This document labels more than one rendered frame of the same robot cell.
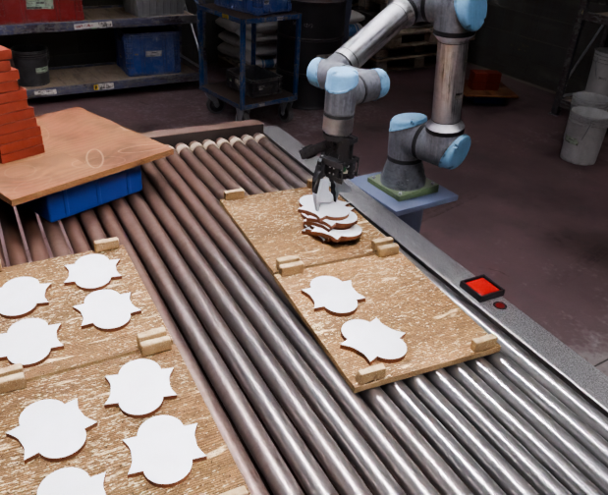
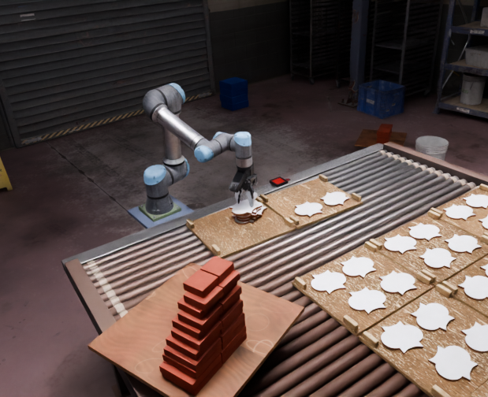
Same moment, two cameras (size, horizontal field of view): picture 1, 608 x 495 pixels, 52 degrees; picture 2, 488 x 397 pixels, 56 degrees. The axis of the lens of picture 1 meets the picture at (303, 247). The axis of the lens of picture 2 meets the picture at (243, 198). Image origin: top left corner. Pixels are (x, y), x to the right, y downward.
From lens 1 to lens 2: 2.45 m
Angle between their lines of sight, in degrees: 77
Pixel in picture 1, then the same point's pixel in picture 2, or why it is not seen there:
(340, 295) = (309, 206)
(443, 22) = (177, 105)
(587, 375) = (322, 167)
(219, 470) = (422, 221)
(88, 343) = (384, 266)
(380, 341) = (335, 196)
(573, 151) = not seen: outside the picture
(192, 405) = (398, 231)
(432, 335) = (322, 189)
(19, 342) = (401, 284)
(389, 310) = (311, 198)
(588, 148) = not seen: outside the picture
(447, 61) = not seen: hidden behind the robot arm
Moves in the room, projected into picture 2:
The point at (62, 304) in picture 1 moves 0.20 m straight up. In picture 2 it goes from (362, 284) to (366, 241)
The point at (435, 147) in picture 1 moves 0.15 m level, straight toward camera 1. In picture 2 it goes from (183, 169) to (210, 170)
